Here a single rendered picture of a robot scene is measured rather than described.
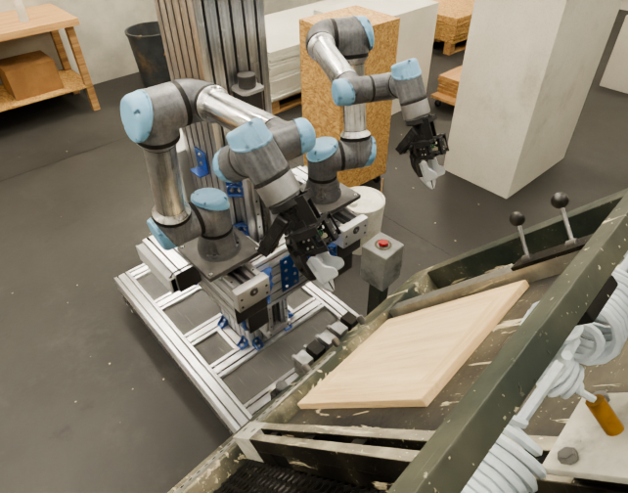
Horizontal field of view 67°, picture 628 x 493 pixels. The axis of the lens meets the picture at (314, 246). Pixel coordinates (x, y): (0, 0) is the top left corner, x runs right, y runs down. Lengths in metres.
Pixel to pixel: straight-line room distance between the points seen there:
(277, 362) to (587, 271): 2.08
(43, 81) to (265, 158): 4.79
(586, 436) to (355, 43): 1.48
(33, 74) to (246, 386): 4.04
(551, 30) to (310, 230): 2.79
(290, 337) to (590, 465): 2.08
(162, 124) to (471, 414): 1.10
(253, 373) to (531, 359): 2.09
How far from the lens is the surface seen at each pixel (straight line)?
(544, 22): 3.48
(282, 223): 0.89
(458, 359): 1.03
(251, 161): 0.85
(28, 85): 5.53
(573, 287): 0.36
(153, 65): 5.60
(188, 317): 2.64
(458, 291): 1.40
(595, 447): 0.49
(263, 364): 2.37
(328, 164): 1.80
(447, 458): 0.26
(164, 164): 1.35
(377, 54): 3.34
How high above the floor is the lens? 2.14
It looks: 41 degrees down
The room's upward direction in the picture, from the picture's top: 1 degrees counter-clockwise
